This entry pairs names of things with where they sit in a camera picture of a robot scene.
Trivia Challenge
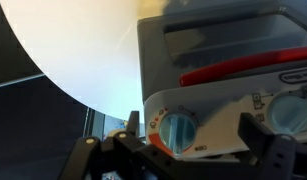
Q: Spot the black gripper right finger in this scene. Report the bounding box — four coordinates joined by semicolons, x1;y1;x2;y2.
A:
226;112;307;180

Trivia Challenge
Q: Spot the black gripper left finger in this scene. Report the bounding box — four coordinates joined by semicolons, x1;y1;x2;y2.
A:
57;110;181;180

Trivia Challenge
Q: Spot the teal stove knob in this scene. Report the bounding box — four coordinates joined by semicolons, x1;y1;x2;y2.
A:
158;112;198;157
267;94;307;135

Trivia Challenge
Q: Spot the grey toy stove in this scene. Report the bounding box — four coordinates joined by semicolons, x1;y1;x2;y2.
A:
136;0;307;162

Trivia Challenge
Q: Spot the grey oven door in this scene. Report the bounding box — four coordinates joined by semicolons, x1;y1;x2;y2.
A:
136;4;307;101

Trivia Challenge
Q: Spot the red oven door handle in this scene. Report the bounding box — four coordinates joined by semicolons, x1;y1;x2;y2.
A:
178;45;307;88

